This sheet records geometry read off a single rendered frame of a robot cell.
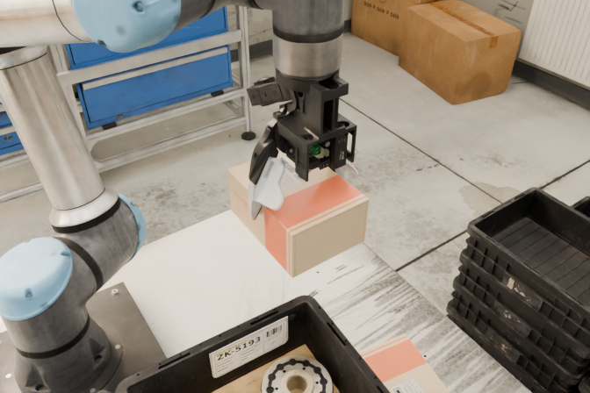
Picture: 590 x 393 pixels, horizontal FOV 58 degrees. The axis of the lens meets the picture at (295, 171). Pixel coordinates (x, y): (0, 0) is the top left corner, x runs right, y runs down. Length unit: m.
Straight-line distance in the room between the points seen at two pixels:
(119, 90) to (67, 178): 1.58
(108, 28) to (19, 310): 0.52
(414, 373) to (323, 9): 0.62
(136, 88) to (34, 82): 1.64
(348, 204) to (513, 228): 1.07
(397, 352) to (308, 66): 0.56
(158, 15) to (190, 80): 2.11
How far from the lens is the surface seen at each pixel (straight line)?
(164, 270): 1.20
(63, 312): 0.89
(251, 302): 1.11
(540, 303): 1.47
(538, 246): 1.66
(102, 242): 0.93
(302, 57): 0.55
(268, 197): 0.64
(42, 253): 0.89
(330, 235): 0.68
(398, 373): 0.94
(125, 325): 1.06
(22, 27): 0.57
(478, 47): 3.20
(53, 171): 0.89
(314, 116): 0.58
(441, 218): 2.42
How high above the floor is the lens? 1.55
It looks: 37 degrees down
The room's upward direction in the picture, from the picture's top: straight up
